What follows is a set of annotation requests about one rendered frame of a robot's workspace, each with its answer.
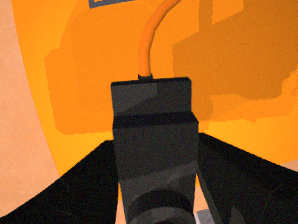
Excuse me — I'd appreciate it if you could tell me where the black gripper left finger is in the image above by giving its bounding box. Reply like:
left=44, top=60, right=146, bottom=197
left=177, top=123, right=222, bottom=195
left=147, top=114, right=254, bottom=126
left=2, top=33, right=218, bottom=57
left=0, top=140, right=120, bottom=224

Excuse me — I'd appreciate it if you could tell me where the dark grey micro servo with orange cable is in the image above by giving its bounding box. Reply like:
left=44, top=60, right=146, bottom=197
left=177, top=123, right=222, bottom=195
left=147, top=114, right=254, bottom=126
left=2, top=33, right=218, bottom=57
left=110, top=0, right=200, bottom=224

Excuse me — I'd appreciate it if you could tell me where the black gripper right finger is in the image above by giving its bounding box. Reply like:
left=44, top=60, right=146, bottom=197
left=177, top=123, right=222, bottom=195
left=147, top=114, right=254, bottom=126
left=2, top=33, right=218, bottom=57
left=196, top=132, right=298, bottom=224

